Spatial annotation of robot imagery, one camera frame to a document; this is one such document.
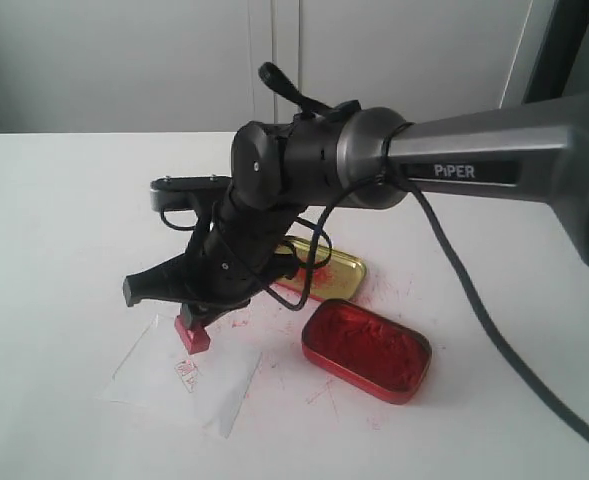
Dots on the gold tin lid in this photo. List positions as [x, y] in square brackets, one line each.
[340, 278]

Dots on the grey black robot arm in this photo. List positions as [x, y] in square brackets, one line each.
[534, 152]

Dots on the red stamp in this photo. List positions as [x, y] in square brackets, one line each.
[194, 339]

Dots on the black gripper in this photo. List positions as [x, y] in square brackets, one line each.
[236, 260]

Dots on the white paper sheet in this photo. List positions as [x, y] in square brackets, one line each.
[204, 390]

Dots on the red ink tin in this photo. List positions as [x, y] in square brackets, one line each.
[376, 355]

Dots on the white cabinet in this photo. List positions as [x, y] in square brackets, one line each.
[156, 66]

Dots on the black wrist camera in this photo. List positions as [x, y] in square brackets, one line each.
[197, 194]

